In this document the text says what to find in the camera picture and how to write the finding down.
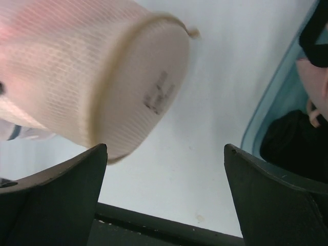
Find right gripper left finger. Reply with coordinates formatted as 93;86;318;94
1;144;107;245

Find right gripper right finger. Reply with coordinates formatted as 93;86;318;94
224;144;327;245

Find pink mesh laundry bag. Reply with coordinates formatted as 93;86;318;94
1;1;199;164

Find black bra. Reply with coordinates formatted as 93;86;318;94
260;1;327;183

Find grey-trimmed mesh laundry bag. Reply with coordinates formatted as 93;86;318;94
0;119;56;141

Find pink bra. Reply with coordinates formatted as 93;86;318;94
296;58;327;128

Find teal plastic basin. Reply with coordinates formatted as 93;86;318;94
240;15;328;159

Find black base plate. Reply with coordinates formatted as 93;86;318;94
94;202;245;245

